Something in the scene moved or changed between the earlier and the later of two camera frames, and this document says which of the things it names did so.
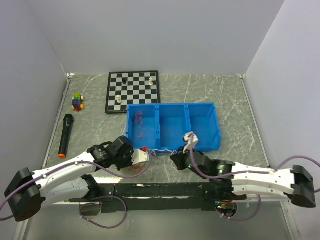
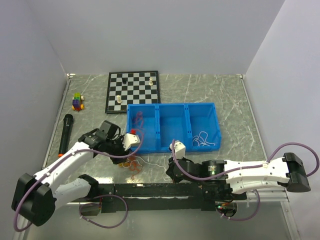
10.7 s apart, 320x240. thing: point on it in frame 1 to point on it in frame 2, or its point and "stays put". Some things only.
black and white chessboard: (125, 88) stays put
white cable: (171, 157) to (154, 164)
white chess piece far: (151, 83) stays put
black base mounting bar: (161, 197) stays put
